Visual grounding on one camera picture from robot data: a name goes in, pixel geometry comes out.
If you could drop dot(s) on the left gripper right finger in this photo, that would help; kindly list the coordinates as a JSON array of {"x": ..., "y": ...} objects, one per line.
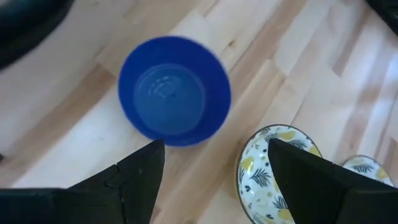
[{"x": 311, "y": 193}]

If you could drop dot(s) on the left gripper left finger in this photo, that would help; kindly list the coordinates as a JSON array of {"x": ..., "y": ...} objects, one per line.
[{"x": 136, "y": 186}]

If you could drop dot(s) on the yellow floral patterned bowl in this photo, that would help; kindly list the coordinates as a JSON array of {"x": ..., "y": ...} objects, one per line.
[
  {"x": 258, "y": 186},
  {"x": 363, "y": 166}
]

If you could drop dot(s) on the blue plastic bowl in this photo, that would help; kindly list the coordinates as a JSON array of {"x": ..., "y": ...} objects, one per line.
[{"x": 174, "y": 93}]

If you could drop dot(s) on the wooden shelf riser black frame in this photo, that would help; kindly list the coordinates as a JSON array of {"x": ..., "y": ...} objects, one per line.
[{"x": 25, "y": 28}]

